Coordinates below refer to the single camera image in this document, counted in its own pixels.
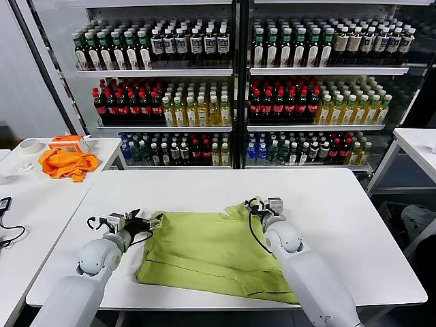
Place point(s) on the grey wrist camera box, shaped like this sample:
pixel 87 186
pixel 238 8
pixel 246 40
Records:
pixel 275 204
pixel 116 220

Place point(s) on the small black electronic device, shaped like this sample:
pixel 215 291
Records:
pixel 4 203

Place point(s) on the black shelf upright post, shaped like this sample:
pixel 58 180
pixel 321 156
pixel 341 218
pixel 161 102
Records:
pixel 240 85

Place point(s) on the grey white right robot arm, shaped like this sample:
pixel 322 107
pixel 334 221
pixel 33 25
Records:
pixel 306 272

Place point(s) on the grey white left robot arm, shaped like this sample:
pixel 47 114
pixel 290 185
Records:
pixel 95 255

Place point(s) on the white metal-framed side table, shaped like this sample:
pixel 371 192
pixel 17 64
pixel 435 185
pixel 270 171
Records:
pixel 418 149

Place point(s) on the yellow tea bottle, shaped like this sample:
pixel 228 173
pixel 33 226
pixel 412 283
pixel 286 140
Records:
pixel 383 116
pixel 360 116
pixel 202 116
pixel 191 116
pixel 169 116
pixel 214 116
pixel 372 116
pixel 336 116
pixel 323 116
pixel 180 116
pixel 225 115
pixel 348 116

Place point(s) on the white glass-sided shelf unit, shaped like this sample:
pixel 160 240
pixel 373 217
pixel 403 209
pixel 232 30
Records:
pixel 419 51
pixel 72 20

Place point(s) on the blue-labelled dark drink bottle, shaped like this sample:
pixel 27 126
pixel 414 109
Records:
pixel 210 44
pixel 393 43
pixel 157 46
pixel 182 45
pixel 196 44
pixel 381 43
pixel 169 45
pixel 222 44
pixel 367 43
pixel 406 44

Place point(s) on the small red-capped dark bottle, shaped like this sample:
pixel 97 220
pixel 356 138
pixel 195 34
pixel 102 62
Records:
pixel 335 151
pixel 206 153
pixel 345 151
pixel 195 153

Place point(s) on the beige-labelled dark drink bottle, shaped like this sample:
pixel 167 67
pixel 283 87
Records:
pixel 341 42
pixel 354 42

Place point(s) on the small black white-labelled bottle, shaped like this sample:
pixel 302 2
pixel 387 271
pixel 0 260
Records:
pixel 324 151
pixel 314 151
pixel 184 153
pixel 174 153

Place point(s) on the small white-capped dark bottle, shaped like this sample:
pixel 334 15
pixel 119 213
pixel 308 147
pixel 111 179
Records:
pixel 154 156
pixel 164 156
pixel 293 156
pixel 304 156

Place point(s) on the red-capped cola bottle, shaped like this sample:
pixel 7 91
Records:
pixel 266 109
pixel 123 109
pixel 157 109
pixel 135 109
pixel 146 109
pixel 313 109
pixel 112 109
pixel 255 109
pixel 278 109
pixel 101 109
pixel 290 109
pixel 301 109

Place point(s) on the black plastic crate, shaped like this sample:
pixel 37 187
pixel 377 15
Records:
pixel 389 213

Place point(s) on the small yellow drink bottle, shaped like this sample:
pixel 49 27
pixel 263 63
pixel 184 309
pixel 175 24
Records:
pixel 215 156
pixel 365 156
pixel 225 156
pixel 355 156

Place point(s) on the black display tray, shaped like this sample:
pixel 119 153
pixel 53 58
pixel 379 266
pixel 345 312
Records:
pixel 280 122

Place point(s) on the crumpled orange cloth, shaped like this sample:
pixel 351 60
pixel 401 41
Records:
pixel 64 165

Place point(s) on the small green-tinted water bottle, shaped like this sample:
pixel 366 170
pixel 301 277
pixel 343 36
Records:
pixel 273 155
pixel 135 154
pixel 144 154
pixel 283 155

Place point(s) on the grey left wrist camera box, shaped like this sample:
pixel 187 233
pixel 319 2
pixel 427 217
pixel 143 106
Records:
pixel 116 220

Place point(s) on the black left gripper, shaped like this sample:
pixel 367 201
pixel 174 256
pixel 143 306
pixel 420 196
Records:
pixel 136 227

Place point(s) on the small blue water bottle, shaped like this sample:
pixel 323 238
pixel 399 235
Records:
pixel 251 154
pixel 126 153
pixel 262 154

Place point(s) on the light green t-shirt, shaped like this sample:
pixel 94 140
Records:
pixel 204 245

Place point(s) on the grey bag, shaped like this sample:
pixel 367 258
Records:
pixel 418 219

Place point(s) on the beige masking tape roll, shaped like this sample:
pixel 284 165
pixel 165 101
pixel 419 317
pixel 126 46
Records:
pixel 27 151

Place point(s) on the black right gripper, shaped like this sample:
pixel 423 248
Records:
pixel 263 209

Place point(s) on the orange and white box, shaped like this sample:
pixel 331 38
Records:
pixel 64 138

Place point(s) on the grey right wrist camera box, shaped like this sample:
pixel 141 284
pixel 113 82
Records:
pixel 275 204

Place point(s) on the green-capped dark tea bottle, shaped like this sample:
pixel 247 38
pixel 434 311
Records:
pixel 299 51
pixel 94 58
pixel 272 51
pixel 285 51
pixel 313 51
pixel 120 58
pixel 107 58
pixel 145 57
pixel 326 51
pixel 82 58
pixel 133 57
pixel 258 51

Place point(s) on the crumpled white paper scrap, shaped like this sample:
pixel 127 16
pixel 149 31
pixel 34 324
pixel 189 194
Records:
pixel 25 167

